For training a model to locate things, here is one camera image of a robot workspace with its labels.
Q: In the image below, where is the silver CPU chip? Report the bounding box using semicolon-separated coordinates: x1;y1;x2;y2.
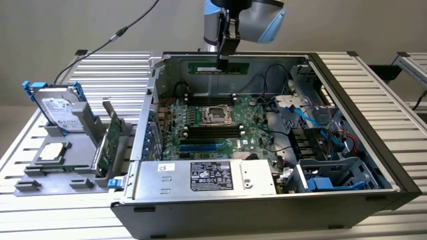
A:
33;142;69;164

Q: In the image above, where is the silver chipset heat sink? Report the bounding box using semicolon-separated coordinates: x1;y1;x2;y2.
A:
231;152;260;161

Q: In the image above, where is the green motherboard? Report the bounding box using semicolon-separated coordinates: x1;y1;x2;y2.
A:
158;94;279;161

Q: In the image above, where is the black case fan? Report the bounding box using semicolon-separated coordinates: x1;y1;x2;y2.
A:
288;127;335;161

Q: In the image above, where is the black cable with connector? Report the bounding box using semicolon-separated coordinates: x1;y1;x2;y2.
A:
53;0;161;84

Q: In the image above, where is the slatted metal side table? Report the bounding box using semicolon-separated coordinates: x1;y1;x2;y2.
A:
391;51;427;91

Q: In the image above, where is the black open PC case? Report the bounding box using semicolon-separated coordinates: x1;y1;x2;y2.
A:
109;50;423;239

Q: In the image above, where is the green graphics card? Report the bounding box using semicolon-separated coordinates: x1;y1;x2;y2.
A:
88;97;128;179

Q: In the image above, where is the red wire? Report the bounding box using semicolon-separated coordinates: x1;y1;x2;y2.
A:
345;133;360;154

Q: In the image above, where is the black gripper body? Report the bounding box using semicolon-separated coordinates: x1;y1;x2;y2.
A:
212;0;255;20

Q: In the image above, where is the metal drive cage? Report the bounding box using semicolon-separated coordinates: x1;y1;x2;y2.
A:
273;64;336;127

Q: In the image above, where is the blue case latch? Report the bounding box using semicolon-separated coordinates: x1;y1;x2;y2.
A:
106;176;125;193

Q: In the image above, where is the metal CPU socket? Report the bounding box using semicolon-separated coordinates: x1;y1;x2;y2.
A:
194;104;235;125

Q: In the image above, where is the green RAM stick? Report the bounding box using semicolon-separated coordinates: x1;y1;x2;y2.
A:
186;62;251;75

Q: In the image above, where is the silver power supply unit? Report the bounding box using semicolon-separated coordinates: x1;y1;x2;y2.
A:
132;158;279;199

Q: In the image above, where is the blue disk bracket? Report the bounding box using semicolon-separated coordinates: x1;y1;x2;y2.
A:
21;80;88;137

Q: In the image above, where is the thin black cable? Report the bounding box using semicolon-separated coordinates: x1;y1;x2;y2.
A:
411;89;427;111

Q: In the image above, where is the blue data wire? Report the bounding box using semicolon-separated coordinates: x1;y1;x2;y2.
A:
288;105;321;127

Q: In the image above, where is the black expansion slot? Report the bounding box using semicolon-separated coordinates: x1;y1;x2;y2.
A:
178;139;219;146

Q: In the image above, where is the grey parts rack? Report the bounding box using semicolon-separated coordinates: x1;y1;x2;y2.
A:
12;99;138;196

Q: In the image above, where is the blue expansion slot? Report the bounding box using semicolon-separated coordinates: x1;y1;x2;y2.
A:
178;144;217;152

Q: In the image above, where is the black RAM slot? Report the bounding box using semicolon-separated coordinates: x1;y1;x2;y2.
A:
185;101;236;106
185;95;236;100
185;98;236;103
184;128;241;134
185;92;235;97
184;125;241;130
184;132;241;137
184;135;243;140

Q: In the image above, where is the black looped wire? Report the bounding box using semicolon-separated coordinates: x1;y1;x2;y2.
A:
248;64;289;101

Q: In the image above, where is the silver hard disk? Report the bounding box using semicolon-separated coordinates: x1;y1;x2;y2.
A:
33;86;85;133

